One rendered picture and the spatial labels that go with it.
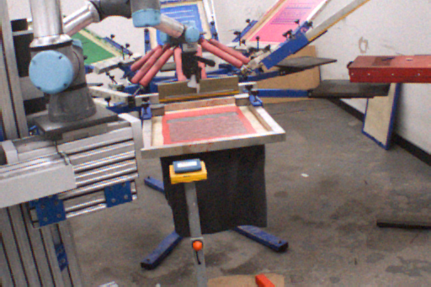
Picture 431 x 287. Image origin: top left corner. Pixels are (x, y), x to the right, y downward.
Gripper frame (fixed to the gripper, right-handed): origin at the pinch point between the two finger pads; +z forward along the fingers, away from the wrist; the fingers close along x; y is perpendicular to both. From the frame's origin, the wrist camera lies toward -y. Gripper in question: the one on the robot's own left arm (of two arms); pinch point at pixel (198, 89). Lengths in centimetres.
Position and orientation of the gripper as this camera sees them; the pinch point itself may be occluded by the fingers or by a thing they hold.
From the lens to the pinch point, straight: 249.6
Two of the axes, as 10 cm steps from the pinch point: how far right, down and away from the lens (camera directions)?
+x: 1.2, 2.5, -9.6
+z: 0.9, 9.6, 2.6
